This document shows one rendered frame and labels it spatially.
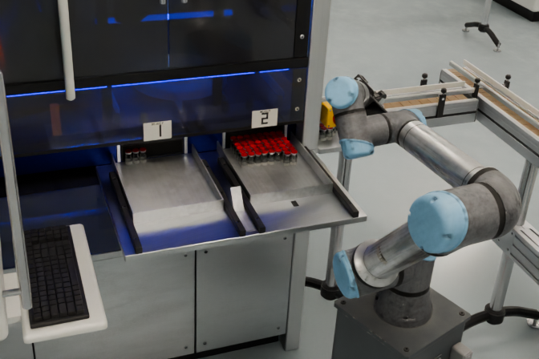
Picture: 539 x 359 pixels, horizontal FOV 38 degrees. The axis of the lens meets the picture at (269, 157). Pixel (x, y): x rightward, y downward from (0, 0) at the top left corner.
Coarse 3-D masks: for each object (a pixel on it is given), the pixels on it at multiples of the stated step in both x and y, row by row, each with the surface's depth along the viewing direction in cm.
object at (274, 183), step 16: (304, 160) 248; (240, 176) 231; (256, 176) 238; (272, 176) 238; (288, 176) 239; (304, 176) 239; (320, 176) 238; (256, 192) 230; (272, 192) 224; (288, 192) 226; (304, 192) 228; (320, 192) 231
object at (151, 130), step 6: (168, 120) 231; (144, 126) 229; (150, 126) 230; (156, 126) 230; (162, 126) 231; (168, 126) 232; (144, 132) 230; (150, 132) 231; (156, 132) 231; (162, 132) 232; (168, 132) 233; (144, 138) 231; (150, 138) 232; (156, 138) 232; (162, 138) 233; (168, 138) 234
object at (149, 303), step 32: (96, 256) 246; (160, 256) 255; (192, 256) 259; (224, 256) 264; (256, 256) 269; (288, 256) 274; (128, 288) 256; (160, 288) 261; (192, 288) 266; (224, 288) 271; (256, 288) 276; (288, 288) 281; (128, 320) 263; (160, 320) 268; (192, 320) 273; (224, 320) 278; (256, 320) 283; (0, 352) 251; (32, 352) 255; (64, 352) 260; (96, 352) 265; (128, 352) 270; (160, 352) 275; (192, 352) 280
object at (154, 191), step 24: (192, 144) 247; (120, 168) 238; (144, 168) 239; (168, 168) 239; (192, 168) 240; (144, 192) 227; (168, 192) 227; (192, 192) 228; (216, 192) 225; (144, 216) 213; (168, 216) 216
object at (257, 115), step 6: (276, 108) 242; (252, 114) 240; (258, 114) 241; (270, 114) 242; (276, 114) 243; (252, 120) 241; (258, 120) 242; (264, 120) 242; (270, 120) 243; (276, 120) 244; (252, 126) 242; (258, 126) 243; (264, 126) 243
